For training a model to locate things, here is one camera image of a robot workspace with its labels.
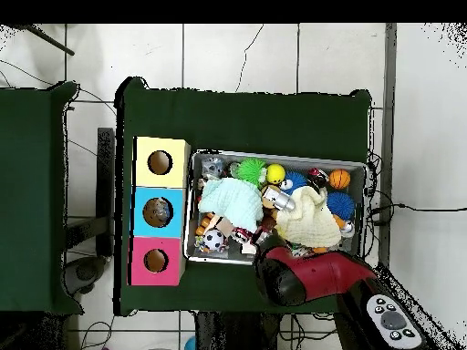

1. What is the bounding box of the light blue waffle cloth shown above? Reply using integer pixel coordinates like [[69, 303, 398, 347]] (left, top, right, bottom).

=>
[[198, 177, 265, 233]]

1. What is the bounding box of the cream waffle cloth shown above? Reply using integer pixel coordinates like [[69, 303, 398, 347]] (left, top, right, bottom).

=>
[[275, 185, 343, 249]]

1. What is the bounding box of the shallow clear mesh bin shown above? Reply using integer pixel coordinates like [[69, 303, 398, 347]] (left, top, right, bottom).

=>
[[184, 150, 368, 274]]

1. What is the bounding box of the large green spiky ball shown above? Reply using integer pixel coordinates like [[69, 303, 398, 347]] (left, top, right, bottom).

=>
[[237, 156, 267, 185]]

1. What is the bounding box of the grey metal toy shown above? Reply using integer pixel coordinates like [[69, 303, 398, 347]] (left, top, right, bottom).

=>
[[262, 185, 296, 214]]

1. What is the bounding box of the yellow ball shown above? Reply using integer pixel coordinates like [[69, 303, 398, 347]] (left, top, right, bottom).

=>
[[265, 163, 286, 184]]

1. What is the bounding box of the black and white soccer ball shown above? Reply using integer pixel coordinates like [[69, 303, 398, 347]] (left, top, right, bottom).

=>
[[202, 228, 226, 252]]

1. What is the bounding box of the blue spiky ball with eyes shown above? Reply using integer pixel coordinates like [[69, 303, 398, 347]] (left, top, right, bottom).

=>
[[280, 170, 309, 194]]

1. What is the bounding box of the dark green table cloth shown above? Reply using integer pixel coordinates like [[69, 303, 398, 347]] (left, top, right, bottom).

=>
[[115, 76, 373, 322]]

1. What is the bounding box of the orange basketball toy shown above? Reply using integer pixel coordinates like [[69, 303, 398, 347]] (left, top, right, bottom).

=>
[[327, 168, 351, 190]]

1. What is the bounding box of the black flat panel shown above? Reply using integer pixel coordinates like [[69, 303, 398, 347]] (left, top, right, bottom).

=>
[[97, 127, 118, 258]]

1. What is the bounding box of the grey stand base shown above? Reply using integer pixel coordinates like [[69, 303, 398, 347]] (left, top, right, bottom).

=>
[[61, 254, 112, 296]]

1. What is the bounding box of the green cloth side table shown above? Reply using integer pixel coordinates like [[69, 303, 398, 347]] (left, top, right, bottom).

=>
[[0, 81, 81, 316]]

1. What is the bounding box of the dark thin rod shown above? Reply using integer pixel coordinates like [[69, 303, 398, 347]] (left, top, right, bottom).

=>
[[20, 25, 77, 57]]

